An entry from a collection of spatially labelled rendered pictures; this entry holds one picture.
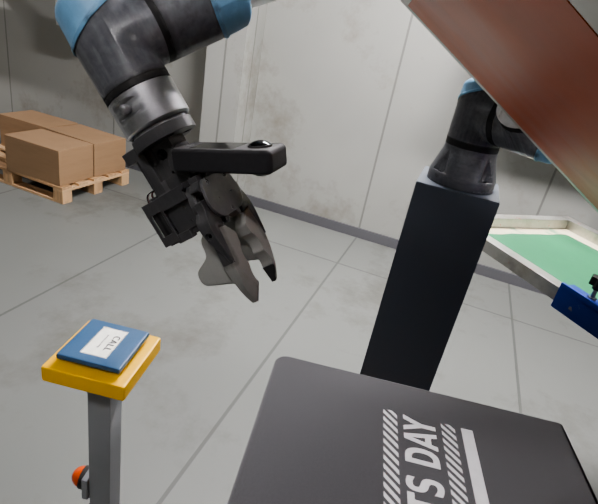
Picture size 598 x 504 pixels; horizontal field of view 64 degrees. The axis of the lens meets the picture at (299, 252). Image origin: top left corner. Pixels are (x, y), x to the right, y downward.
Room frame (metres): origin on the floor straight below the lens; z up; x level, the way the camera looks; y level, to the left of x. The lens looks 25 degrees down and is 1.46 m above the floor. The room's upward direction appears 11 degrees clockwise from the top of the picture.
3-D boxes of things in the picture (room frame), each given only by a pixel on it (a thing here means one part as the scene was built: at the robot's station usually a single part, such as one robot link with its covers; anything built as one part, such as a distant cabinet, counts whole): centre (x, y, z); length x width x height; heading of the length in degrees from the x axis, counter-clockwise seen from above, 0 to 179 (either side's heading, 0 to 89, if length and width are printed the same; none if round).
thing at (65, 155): (3.63, 2.14, 0.19); 1.09 x 0.73 x 0.39; 74
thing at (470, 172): (1.09, -0.33, 1.25); 0.15 x 0.15 x 0.10
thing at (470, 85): (1.09, -0.34, 1.37); 0.13 x 0.12 x 0.14; 35
